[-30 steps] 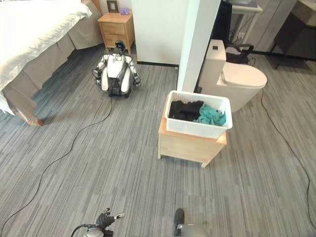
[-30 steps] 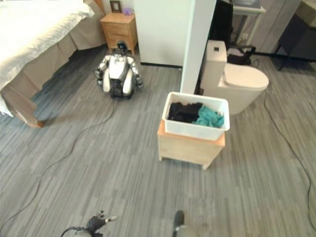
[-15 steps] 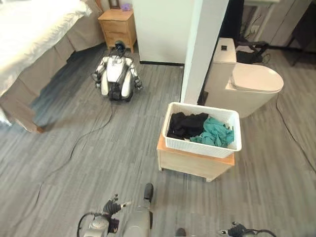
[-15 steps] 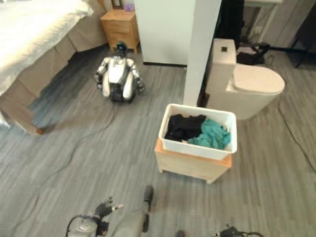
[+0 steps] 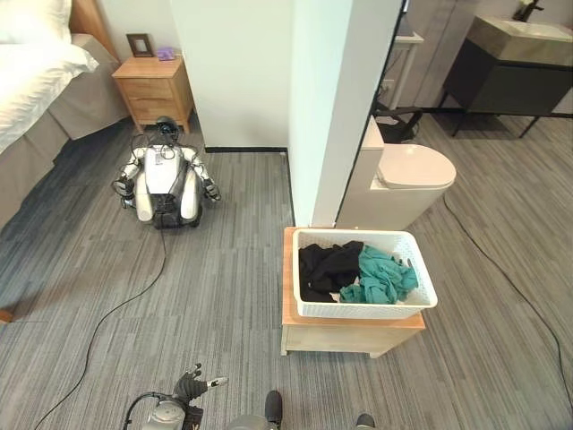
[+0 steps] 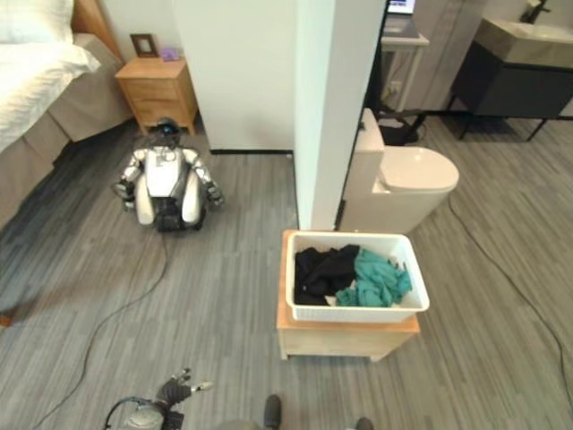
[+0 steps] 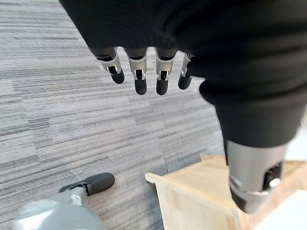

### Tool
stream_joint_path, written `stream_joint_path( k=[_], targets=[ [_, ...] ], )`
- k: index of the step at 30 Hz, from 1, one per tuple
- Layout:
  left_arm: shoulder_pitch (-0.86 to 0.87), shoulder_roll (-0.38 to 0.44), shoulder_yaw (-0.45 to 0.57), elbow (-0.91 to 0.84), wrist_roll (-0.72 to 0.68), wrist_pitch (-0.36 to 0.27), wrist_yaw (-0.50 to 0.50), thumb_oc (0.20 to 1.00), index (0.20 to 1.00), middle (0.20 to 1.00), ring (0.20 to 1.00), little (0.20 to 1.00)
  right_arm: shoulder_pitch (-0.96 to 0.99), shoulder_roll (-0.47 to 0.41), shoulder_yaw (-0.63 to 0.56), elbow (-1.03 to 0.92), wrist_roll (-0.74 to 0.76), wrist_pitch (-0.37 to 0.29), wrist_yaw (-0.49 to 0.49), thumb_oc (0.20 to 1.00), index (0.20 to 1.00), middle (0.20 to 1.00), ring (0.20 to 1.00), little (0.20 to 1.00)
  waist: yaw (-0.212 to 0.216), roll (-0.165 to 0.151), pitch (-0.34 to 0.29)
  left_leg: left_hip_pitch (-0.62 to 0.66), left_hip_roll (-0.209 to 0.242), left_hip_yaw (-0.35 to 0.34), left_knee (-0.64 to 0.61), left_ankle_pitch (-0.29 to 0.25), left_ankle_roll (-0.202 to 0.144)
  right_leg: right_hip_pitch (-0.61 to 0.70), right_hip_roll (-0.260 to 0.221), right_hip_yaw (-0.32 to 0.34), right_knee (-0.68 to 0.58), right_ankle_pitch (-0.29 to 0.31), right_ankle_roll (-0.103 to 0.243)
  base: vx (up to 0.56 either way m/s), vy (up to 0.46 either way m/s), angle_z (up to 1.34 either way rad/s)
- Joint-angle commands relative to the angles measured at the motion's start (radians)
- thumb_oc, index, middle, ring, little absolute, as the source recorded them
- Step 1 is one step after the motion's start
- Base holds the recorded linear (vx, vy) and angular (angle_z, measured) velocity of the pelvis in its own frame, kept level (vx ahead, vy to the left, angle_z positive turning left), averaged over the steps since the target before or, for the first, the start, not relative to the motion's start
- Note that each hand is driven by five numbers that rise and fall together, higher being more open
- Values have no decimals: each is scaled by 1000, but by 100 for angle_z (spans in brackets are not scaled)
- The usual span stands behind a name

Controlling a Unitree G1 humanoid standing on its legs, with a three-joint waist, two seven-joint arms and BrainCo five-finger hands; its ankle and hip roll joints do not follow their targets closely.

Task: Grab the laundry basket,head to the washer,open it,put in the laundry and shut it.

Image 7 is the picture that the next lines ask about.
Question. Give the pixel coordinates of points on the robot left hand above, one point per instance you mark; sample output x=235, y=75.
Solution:
x=216, y=48

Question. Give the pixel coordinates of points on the light wooden cabinet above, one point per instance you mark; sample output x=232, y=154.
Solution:
x=199, y=191

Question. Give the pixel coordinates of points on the dark robot foot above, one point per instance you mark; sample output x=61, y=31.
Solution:
x=96, y=183

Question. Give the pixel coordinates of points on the silver robot leg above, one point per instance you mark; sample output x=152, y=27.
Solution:
x=57, y=210

